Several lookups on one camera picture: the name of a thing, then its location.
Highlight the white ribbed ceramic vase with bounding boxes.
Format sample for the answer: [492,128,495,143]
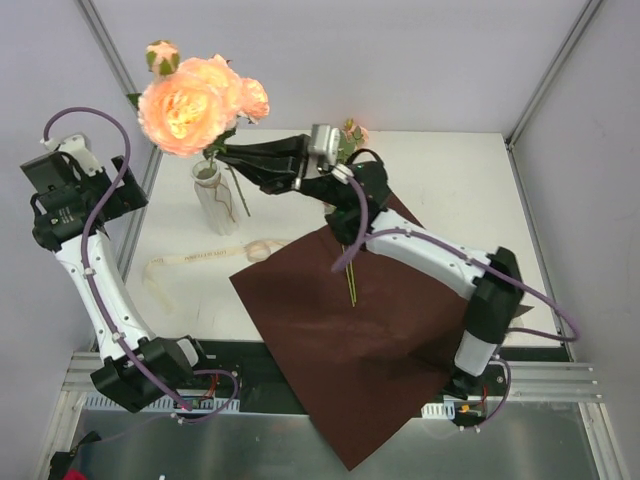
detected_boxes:
[191,159,240,236]

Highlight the cream printed ribbon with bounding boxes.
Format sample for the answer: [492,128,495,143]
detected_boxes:
[142,239,291,313]

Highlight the red wrapping paper sheet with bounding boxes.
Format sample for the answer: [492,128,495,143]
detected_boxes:
[227,191,534,473]

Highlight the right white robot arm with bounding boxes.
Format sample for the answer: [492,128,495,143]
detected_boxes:
[219,125,524,400]

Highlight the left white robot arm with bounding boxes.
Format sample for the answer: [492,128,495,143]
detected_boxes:
[21,151,212,413]

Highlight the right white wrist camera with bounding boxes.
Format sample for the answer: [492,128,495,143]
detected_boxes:
[306,124,340,177]

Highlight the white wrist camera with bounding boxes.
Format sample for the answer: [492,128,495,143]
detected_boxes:
[306,124,340,177]
[40,133,104,177]

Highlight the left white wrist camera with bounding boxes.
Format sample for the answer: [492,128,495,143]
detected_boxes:
[40,133,104,177]

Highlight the left aluminium frame post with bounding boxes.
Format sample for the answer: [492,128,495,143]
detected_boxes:
[73,0,138,114]

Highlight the aluminium frame post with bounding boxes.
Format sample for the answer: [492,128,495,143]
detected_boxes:
[73,0,138,114]
[505,0,605,151]

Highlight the right aluminium frame post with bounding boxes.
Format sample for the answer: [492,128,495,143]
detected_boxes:
[505,0,605,151]

